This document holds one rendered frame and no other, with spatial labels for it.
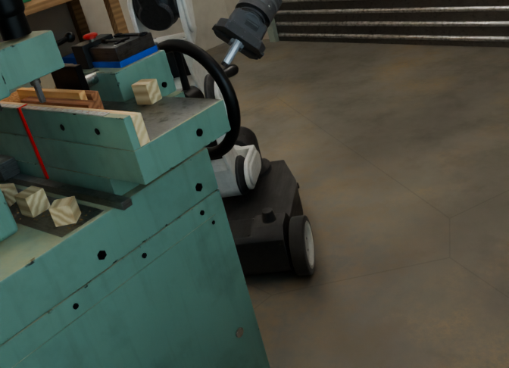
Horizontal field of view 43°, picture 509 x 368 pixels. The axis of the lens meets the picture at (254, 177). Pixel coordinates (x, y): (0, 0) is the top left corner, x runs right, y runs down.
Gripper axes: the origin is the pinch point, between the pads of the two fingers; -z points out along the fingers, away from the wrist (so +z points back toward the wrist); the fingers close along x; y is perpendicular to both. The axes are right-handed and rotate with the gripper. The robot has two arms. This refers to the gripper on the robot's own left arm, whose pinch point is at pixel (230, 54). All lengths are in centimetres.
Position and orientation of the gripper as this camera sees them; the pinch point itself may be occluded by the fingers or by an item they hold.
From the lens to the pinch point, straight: 143.8
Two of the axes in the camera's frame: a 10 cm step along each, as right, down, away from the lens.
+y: 3.6, -1.9, -9.2
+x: -8.3, -5.1, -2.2
